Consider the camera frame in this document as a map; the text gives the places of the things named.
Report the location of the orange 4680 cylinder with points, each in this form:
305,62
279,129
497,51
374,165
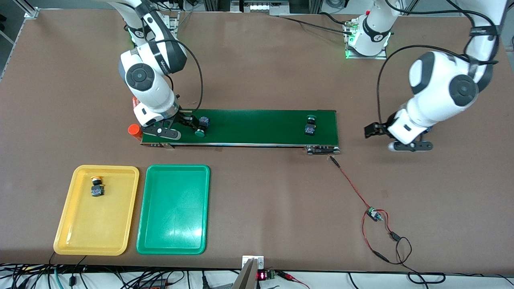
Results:
134,130
134,102

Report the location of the green cap push button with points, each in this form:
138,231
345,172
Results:
204,122
310,127

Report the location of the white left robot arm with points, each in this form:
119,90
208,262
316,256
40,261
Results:
437,88

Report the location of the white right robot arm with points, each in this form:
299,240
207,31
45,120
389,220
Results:
148,84

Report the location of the small black controller board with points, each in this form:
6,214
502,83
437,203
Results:
373,214

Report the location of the green plastic tray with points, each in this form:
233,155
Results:
172,208

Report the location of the green belt conveyor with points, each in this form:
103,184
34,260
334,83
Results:
261,126

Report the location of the yellow plastic tray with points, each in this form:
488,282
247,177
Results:
96,224

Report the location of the red digit display module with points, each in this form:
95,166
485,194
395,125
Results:
262,276

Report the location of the red clip lead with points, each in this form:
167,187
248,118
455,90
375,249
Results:
287,275

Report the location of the aluminium arm base plate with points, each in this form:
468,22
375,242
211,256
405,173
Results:
377,57
175,24

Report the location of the metal frame with lights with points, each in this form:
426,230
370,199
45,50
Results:
259,7

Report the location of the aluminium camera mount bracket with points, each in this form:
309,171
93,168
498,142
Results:
249,277

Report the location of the aluminium extrusion post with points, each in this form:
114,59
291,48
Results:
25,8

